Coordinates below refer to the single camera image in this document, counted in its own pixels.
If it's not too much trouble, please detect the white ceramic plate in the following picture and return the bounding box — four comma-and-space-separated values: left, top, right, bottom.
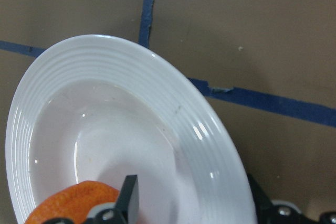
6, 35, 257, 223

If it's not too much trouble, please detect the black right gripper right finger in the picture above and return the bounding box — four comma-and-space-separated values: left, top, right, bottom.
247, 174, 335, 224

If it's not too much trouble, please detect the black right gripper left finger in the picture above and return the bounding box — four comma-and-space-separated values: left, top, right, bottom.
86, 175, 139, 224

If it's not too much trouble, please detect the orange fruit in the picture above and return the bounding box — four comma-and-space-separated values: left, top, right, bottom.
25, 180, 119, 223

